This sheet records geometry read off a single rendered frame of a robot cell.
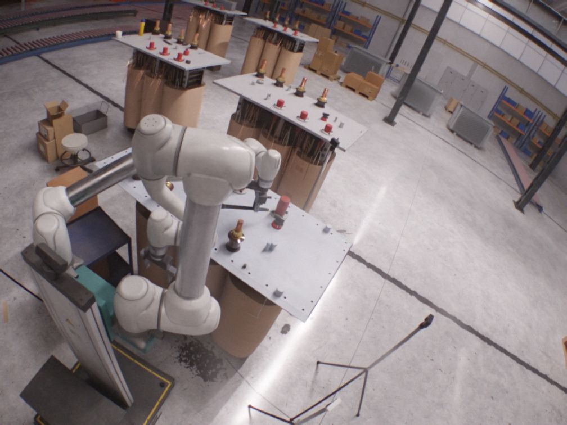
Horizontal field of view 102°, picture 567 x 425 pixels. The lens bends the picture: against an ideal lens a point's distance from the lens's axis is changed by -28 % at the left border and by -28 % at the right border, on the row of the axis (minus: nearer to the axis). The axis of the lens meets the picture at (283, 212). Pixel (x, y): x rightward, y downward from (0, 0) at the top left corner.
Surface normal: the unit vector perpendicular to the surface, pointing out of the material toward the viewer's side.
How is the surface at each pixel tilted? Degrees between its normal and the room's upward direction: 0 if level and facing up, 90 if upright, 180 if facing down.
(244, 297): 90
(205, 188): 86
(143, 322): 84
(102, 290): 0
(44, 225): 6
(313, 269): 0
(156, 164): 108
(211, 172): 84
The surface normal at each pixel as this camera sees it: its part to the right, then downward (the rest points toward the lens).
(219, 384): 0.30, -0.72
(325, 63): -0.51, 0.43
